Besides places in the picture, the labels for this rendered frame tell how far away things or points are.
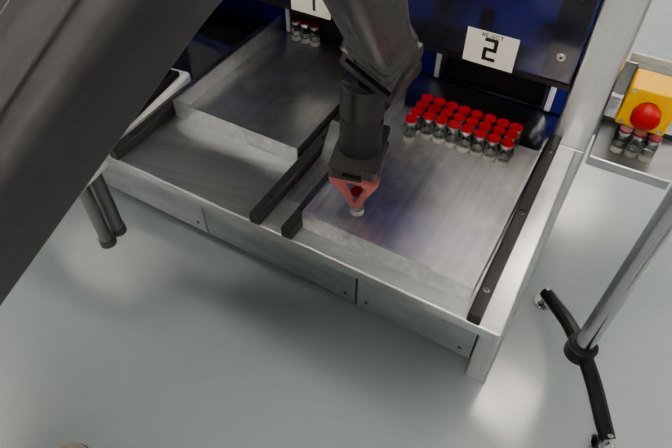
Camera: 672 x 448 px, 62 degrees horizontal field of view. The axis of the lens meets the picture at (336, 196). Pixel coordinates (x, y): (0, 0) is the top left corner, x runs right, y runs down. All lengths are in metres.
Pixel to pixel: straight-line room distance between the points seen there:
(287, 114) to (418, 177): 0.27
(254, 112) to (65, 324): 1.12
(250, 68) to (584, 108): 0.62
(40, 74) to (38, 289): 1.86
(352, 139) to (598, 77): 0.41
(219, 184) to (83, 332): 1.08
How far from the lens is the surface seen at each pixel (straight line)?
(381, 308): 1.63
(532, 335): 1.83
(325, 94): 1.06
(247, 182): 0.90
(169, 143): 1.00
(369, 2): 0.39
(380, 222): 0.83
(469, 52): 0.97
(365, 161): 0.73
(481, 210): 0.87
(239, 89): 1.09
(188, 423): 1.67
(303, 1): 1.09
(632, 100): 0.95
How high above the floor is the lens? 1.51
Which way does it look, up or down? 47 degrees down
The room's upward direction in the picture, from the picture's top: straight up
